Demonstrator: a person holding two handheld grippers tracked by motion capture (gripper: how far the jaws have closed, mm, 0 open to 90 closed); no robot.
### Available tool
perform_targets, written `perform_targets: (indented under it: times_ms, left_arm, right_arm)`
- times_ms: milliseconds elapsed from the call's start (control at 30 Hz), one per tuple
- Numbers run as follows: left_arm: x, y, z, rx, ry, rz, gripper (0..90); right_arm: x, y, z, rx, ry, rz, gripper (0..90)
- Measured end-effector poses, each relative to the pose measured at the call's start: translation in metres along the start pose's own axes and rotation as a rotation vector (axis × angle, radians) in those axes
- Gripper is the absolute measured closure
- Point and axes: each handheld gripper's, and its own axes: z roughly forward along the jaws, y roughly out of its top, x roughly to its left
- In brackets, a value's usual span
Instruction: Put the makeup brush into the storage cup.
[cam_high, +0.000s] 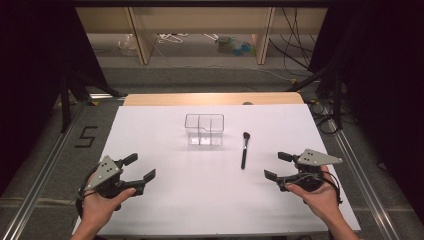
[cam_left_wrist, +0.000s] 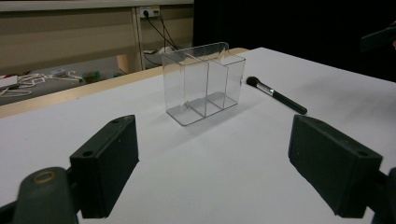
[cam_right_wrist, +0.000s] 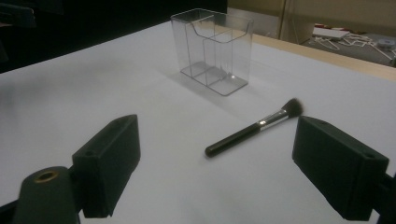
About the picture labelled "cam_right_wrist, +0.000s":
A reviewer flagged clear acrylic organizer box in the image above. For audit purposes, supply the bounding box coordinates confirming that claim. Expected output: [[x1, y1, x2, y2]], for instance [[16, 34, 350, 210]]
[[170, 7, 255, 97]]

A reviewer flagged dark blurred object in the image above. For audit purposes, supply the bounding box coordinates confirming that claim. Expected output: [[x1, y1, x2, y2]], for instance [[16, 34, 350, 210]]
[[0, 3, 37, 30]]

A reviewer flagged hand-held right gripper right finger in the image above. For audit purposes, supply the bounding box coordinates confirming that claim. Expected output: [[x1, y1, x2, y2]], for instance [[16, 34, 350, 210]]
[[291, 115, 390, 221]]

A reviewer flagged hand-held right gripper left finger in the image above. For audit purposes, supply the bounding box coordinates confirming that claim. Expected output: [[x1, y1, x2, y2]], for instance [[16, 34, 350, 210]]
[[72, 114, 142, 219]]

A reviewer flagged round grey object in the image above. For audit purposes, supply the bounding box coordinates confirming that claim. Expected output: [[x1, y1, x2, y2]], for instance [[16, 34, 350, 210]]
[[375, 36, 396, 49]]

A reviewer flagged beige cabinet panel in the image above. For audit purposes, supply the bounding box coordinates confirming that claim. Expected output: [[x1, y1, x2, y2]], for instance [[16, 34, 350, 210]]
[[227, 0, 396, 39]]

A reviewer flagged white flat box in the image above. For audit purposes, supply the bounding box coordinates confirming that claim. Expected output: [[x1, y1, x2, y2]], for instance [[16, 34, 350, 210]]
[[312, 25, 350, 40]]

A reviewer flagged black makeup brush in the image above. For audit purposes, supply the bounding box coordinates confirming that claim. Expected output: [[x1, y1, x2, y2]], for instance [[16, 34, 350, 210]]
[[204, 97, 304, 159]]

